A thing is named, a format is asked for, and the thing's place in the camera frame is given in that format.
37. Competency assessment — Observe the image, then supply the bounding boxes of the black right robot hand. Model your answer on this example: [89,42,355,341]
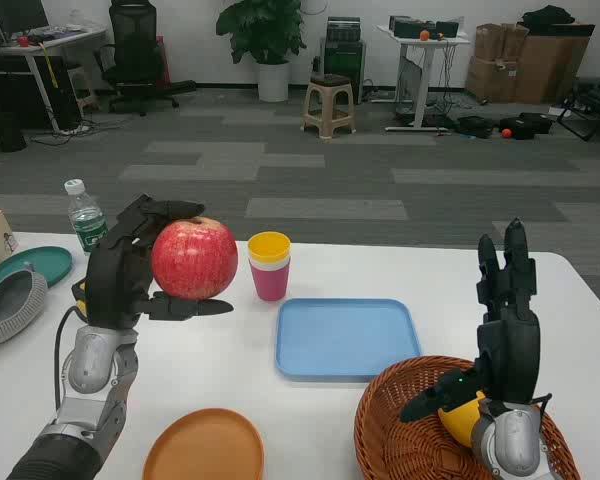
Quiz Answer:
[399,218,542,424]

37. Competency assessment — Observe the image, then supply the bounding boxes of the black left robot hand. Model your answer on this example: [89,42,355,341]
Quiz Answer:
[72,194,234,331]

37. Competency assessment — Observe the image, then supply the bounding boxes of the red apple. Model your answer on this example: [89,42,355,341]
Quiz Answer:
[151,217,239,301]

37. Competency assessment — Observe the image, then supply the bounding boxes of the teal round plate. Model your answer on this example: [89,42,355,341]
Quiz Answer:
[0,245,74,289]

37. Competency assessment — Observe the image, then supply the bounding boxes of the yellow round fruit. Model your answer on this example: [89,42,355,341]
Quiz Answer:
[439,389,487,449]

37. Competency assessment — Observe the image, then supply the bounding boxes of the orange round plate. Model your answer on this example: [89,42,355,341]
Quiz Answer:
[142,408,266,480]

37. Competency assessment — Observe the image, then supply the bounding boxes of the yellow black remote control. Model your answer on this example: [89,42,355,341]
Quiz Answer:
[71,280,89,317]

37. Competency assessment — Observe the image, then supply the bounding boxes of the clear water bottle green label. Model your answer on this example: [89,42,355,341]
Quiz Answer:
[63,178,109,256]

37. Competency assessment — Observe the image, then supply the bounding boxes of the grey woven bowl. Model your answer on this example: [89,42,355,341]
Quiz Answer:
[0,268,49,351]

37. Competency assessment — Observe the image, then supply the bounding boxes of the brown wicker basket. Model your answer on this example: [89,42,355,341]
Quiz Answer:
[353,355,581,480]

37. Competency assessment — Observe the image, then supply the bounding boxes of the pink plastic cup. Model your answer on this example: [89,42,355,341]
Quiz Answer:
[249,260,292,302]

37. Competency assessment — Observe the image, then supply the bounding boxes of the yellow plastic cup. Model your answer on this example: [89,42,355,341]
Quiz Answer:
[247,231,292,266]

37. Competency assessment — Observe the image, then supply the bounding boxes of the blue rectangular tray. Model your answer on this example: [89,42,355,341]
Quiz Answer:
[274,298,424,384]

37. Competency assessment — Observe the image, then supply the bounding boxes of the white plastic cup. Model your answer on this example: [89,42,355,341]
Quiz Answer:
[249,255,292,271]

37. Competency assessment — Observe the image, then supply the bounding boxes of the black waste bin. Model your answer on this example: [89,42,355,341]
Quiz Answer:
[0,112,29,153]

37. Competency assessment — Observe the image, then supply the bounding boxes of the black under-desk cabinet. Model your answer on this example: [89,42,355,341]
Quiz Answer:
[0,54,82,131]

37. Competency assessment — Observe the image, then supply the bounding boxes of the black office chair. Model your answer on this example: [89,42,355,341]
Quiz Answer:
[93,0,198,117]

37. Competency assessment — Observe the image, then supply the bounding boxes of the black floor bag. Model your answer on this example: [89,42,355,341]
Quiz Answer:
[499,112,554,142]
[454,115,496,140]

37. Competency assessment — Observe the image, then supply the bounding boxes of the white office desk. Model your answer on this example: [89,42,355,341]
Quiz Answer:
[0,27,109,135]

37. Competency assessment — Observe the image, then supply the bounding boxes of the white plant pot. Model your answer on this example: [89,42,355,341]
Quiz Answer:
[256,60,292,104]

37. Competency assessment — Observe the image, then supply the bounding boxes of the black computer monitor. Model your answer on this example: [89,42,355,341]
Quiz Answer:
[0,0,50,34]

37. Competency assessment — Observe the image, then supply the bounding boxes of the beige plastic stool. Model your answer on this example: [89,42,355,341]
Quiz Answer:
[300,73,356,140]

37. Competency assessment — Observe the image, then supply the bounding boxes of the stacked brown cardboard boxes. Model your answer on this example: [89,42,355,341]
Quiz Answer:
[464,22,530,104]

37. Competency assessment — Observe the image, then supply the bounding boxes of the large brown cardboard box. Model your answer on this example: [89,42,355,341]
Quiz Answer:
[515,22,596,105]

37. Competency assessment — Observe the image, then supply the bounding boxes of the green potted plant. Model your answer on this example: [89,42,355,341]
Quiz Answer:
[215,0,308,66]

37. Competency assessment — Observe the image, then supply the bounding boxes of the white standing desk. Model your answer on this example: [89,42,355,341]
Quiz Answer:
[377,24,472,134]

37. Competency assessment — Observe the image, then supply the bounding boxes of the black green computer case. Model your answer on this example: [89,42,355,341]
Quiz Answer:
[322,39,366,105]

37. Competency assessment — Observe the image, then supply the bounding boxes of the black bag on boxes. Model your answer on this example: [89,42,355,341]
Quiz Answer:
[521,4,577,28]

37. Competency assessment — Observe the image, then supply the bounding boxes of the black equipment on desk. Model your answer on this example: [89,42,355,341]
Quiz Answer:
[388,15,460,39]

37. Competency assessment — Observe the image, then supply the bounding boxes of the black crate on case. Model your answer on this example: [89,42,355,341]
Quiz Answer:
[325,16,362,44]

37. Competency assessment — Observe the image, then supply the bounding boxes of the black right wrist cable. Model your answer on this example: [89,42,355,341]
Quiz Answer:
[528,392,554,417]

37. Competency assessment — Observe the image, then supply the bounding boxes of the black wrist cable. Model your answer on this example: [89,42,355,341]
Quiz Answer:
[53,305,79,412]
[528,392,554,417]

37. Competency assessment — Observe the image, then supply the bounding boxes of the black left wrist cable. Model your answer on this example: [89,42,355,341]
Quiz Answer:
[53,305,79,412]

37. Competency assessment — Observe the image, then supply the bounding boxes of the yellow strap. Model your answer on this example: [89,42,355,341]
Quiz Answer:
[38,42,61,91]

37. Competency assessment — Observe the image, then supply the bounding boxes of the black folded frame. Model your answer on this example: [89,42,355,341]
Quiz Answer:
[556,77,600,144]

